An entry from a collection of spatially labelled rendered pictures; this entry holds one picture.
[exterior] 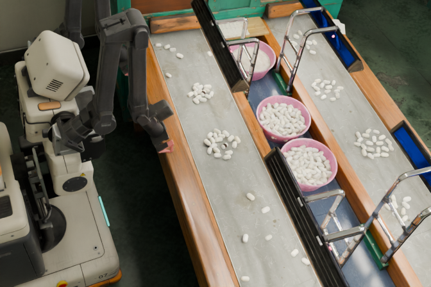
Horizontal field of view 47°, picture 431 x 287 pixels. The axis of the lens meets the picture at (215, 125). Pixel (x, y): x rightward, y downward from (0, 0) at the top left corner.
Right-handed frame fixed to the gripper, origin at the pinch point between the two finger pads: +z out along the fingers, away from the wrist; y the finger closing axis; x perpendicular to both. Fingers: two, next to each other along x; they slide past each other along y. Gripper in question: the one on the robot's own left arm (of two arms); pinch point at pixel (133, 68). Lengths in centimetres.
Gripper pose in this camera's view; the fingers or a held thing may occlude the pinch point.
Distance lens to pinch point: 222.2
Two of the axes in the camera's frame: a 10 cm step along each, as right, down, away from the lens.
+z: 3.2, 4.6, 8.3
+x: -8.6, 5.1, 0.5
